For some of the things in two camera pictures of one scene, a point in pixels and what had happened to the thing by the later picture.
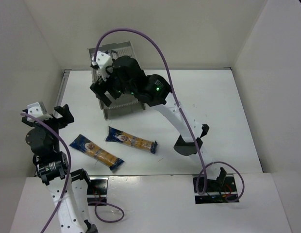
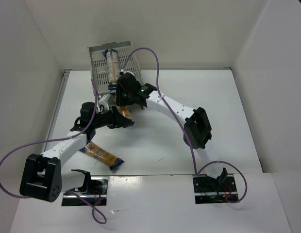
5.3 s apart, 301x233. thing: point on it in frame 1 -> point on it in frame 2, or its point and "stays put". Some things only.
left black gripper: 51,120 -> 118,119
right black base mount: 223,189 stays put
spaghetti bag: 116,136 -> 123,110
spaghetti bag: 96,153 stays put
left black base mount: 97,190 stays put
